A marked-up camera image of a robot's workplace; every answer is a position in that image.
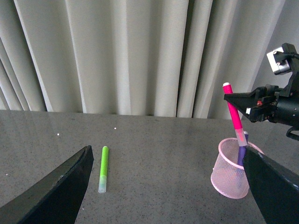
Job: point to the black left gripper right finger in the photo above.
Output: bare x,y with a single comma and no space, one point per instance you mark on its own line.
275,188

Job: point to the purple highlighter pen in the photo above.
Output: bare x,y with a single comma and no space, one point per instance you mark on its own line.
242,150

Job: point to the pink mesh pen cup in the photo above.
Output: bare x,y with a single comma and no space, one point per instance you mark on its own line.
227,177

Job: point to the pink highlighter pen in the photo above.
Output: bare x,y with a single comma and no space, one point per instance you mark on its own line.
235,118

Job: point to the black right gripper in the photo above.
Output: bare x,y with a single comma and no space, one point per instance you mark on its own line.
268,103

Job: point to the green highlighter pen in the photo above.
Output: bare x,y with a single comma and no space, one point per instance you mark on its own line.
103,170

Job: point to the white pleated curtain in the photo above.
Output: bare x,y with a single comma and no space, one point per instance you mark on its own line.
165,58

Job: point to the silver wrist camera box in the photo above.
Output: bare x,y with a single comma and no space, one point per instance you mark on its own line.
279,59

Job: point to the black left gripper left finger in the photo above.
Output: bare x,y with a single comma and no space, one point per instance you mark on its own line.
55,199

